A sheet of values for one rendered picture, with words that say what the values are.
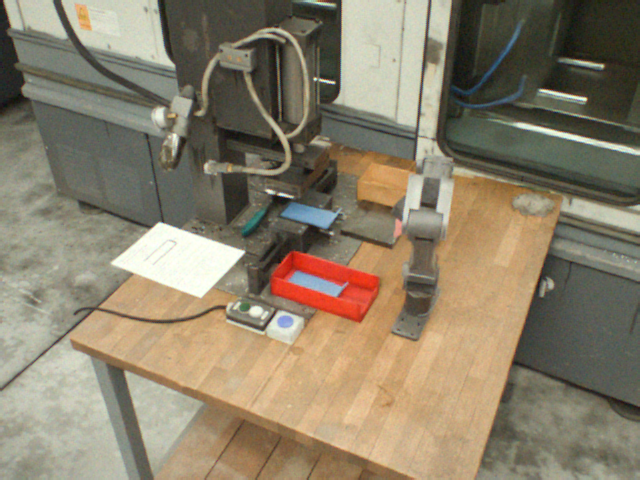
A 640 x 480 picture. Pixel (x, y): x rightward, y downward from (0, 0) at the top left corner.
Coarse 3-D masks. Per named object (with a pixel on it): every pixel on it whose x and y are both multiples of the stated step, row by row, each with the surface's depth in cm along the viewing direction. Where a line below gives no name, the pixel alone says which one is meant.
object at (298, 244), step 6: (330, 204) 191; (330, 210) 192; (270, 228) 180; (270, 234) 181; (288, 234) 179; (306, 234) 180; (270, 240) 183; (294, 240) 179; (300, 240) 178; (306, 240) 181; (288, 246) 181; (294, 246) 180; (300, 246) 179; (306, 246) 182; (288, 252) 182; (306, 252) 183
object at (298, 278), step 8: (296, 272) 176; (288, 280) 173; (296, 280) 173; (304, 280) 173; (312, 280) 173; (320, 280) 173; (312, 288) 171; (320, 288) 171; (328, 288) 171; (336, 288) 171; (336, 296) 165
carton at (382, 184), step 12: (372, 168) 209; (384, 168) 207; (396, 168) 205; (360, 180) 200; (372, 180) 211; (384, 180) 209; (396, 180) 207; (360, 192) 202; (372, 192) 200; (384, 192) 198; (396, 192) 196; (384, 204) 200
